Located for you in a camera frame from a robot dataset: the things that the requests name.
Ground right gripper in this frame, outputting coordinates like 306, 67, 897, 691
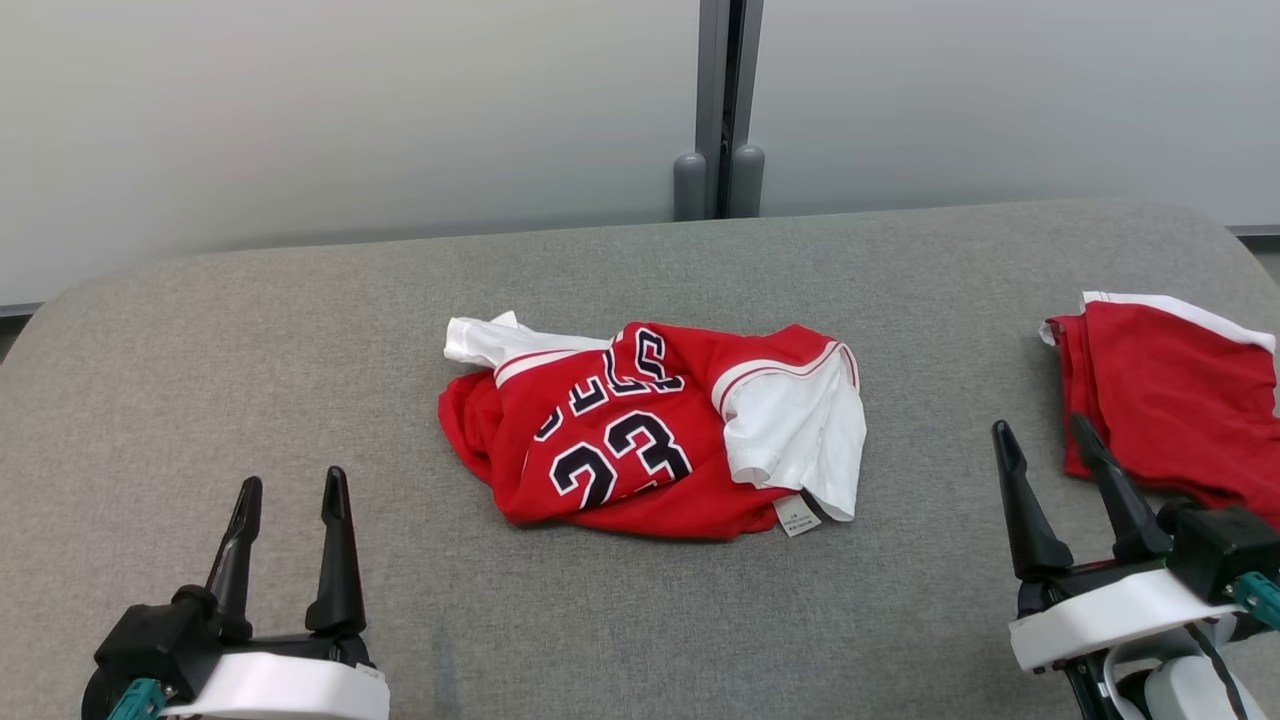
992, 415, 1241, 720

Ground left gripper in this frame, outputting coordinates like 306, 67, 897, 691
160, 466, 391, 720

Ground red Bulls 23 shorts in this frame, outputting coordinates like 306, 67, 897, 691
1038, 291, 1280, 529

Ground red 23 jersey white sleeves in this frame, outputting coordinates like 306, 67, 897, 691
438, 310, 868, 541

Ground teal left camera connector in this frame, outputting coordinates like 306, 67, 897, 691
108, 678, 166, 720

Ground teal camera connector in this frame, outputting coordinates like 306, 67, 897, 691
1228, 572, 1280, 631
108, 678, 166, 720

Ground teal right camera connector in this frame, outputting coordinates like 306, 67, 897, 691
1228, 572, 1280, 631

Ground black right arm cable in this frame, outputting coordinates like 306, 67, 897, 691
1183, 622, 1243, 720

